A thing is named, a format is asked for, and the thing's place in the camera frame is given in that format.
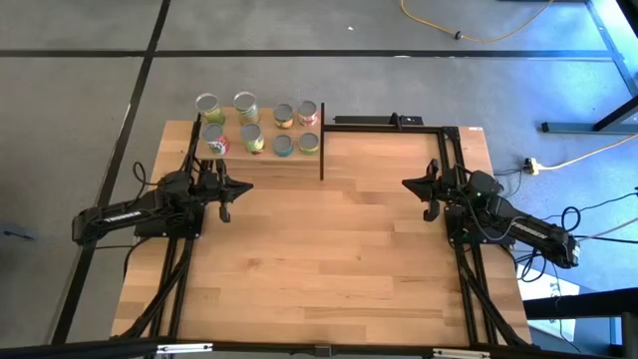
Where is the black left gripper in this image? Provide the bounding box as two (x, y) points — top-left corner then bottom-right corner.
(197, 171), (254, 204)

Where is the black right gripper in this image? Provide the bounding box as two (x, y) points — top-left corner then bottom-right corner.
(402, 159), (460, 205)

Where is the green yellow tall can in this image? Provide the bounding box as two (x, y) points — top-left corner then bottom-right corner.
(239, 123), (266, 155)

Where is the pink mixed fruit can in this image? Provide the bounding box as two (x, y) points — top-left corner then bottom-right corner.
(202, 123), (231, 157)

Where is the teal short can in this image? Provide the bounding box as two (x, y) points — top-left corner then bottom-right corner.
(271, 134), (295, 159)

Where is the yellow green mushroom short can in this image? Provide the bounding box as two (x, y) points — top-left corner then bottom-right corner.
(297, 132), (321, 157)

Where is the orange short can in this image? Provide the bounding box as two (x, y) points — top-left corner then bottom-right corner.
(272, 103), (296, 130)

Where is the yellow green carrots can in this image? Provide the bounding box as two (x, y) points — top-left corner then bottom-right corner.
(232, 91), (261, 126)

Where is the green can with orange segments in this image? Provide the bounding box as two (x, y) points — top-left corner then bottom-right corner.
(194, 92), (226, 126)

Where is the pink short can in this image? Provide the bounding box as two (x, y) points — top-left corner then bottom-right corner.
(297, 100), (320, 128)

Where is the wooden shelf board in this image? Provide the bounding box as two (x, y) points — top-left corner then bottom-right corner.
(195, 107), (323, 162)

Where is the white floor sheet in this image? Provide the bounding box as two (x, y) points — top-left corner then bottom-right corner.
(516, 268), (582, 341)

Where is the black stand leg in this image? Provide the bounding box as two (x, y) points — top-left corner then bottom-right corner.
(540, 94), (638, 136)

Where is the black diagonal stand beam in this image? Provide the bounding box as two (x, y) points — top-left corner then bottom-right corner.
(583, 0), (638, 97)

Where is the black aluminium table frame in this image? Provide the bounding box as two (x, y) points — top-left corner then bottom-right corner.
(114, 124), (532, 348)

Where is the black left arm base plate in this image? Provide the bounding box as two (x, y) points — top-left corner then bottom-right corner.
(133, 198), (206, 239)

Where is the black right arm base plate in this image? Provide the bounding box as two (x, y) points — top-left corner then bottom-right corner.
(445, 204), (517, 246)

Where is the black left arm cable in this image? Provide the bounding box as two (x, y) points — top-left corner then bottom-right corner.
(131, 161), (165, 190)

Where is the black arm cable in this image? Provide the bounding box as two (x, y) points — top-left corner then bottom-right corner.
(131, 161), (165, 190)
(560, 205), (583, 234)

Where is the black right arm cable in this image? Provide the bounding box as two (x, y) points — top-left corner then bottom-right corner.
(560, 205), (583, 234)

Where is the yellow floor cable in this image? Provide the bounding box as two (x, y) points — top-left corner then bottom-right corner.
(400, 0), (554, 45)

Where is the silver frame bracket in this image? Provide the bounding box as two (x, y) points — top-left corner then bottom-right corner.
(432, 348), (492, 359)
(157, 342), (213, 356)

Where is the pale yellow power cable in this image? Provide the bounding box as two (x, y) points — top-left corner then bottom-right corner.
(537, 133), (638, 172)

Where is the black floor cable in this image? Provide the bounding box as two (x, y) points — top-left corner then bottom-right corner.
(577, 232), (638, 245)

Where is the black rig frame beam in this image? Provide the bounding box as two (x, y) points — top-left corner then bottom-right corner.
(0, 337), (638, 359)

